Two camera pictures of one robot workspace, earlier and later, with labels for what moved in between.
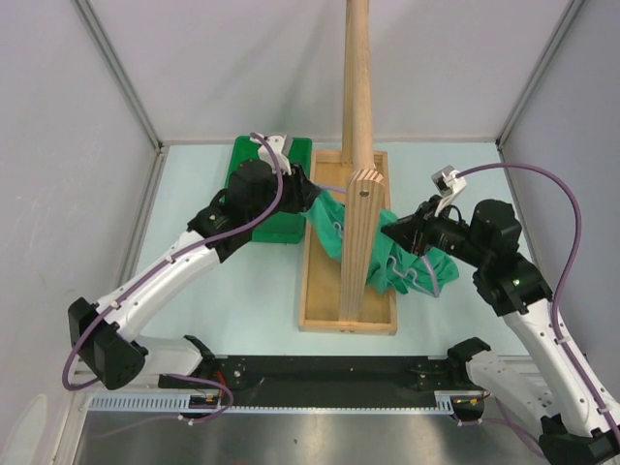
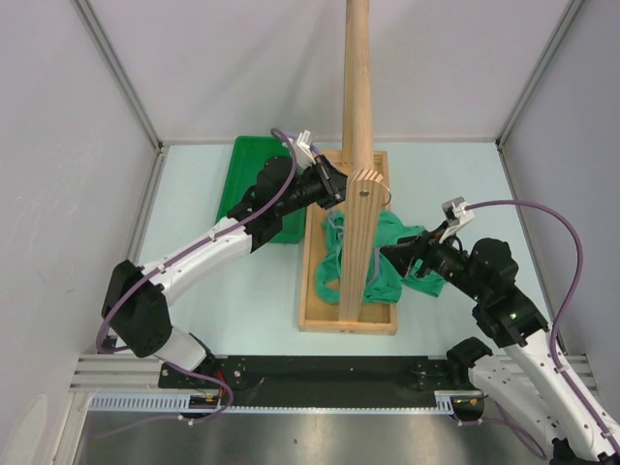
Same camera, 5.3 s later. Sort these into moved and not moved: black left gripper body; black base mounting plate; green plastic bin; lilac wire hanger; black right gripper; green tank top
Moved: black right gripper; black left gripper body; green tank top; lilac wire hanger
Not moved: black base mounting plate; green plastic bin
